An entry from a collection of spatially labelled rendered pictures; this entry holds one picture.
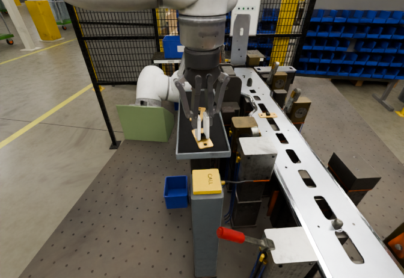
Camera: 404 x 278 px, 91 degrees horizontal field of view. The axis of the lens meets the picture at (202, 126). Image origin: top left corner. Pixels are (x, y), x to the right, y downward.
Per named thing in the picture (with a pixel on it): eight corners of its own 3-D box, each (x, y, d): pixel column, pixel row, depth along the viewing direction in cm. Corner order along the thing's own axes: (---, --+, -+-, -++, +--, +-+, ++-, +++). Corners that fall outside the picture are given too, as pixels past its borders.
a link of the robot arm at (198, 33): (234, 15, 35) (231, 50, 39) (216, 10, 42) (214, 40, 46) (184, 18, 33) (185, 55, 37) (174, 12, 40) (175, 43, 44)
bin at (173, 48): (202, 58, 157) (202, 40, 150) (163, 58, 157) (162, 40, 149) (202, 52, 171) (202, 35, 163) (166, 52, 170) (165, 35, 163)
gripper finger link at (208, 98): (201, 70, 46) (207, 68, 46) (205, 111, 53) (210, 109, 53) (206, 76, 43) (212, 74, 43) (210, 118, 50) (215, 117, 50)
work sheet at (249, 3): (255, 35, 169) (262, -9, 151) (229, 36, 168) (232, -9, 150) (255, 35, 171) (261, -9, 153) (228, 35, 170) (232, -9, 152)
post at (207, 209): (216, 277, 68) (225, 198, 42) (194, 279, 67) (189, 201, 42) (214, 253, 74) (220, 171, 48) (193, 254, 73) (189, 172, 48)
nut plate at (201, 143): (213, 146, 52) (213, 142, 52) (199, 149, 52) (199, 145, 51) (204, 128, 59) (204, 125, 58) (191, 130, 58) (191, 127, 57)
